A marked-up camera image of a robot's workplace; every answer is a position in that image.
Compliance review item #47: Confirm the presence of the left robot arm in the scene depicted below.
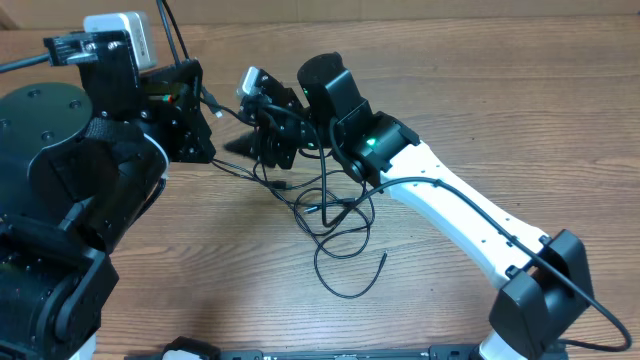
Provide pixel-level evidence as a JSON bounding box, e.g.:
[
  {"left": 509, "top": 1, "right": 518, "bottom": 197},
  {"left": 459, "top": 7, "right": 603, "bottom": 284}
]
[{"left": 1, "top": 30, "right": 215, "bottom": 359}]

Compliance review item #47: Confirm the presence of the black usb cable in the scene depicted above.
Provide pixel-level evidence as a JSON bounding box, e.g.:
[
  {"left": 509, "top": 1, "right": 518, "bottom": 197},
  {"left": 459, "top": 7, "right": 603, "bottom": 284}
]
[{"left": 154, "top": 0, "right": 389, "bottom": 300}]

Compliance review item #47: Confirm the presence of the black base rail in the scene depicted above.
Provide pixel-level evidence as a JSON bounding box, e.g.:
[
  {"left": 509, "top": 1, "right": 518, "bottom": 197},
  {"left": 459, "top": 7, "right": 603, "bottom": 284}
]
[{"left": 124, "top": 335, "right": 486, "bottom": 360}]

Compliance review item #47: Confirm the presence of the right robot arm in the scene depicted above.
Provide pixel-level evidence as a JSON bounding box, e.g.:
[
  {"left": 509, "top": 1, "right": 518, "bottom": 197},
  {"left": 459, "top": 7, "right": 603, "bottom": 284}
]
[{"left": 227, "top": 53, "right": 593, "bottom": 359}]

